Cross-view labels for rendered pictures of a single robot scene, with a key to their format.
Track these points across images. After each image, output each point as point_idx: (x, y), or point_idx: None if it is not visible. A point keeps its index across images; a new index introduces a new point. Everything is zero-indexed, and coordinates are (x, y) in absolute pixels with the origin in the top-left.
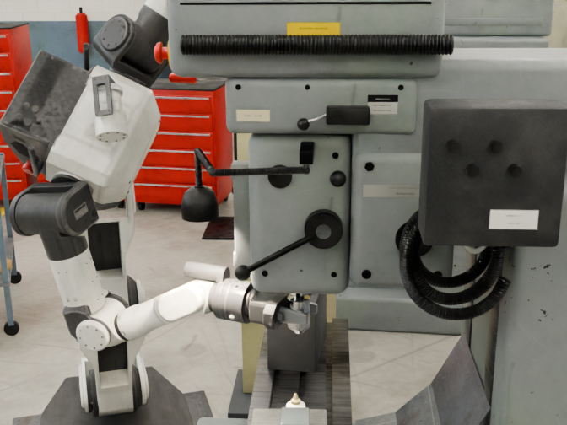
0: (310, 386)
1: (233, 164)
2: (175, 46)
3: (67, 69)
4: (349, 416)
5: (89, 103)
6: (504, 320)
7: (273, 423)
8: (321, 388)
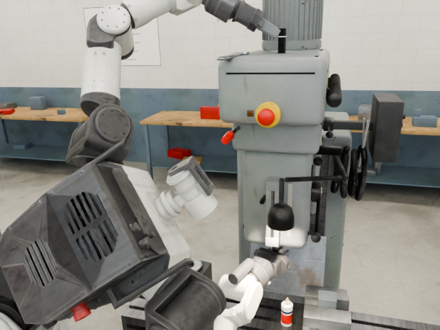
0: (228, 308)
1: (277, 181)
2: (324, 103)
3: (115, 173)
4: (265, 298)
5: (144, 198)
6: (340, 194)
7: (321, 310)
8: (232, 304)
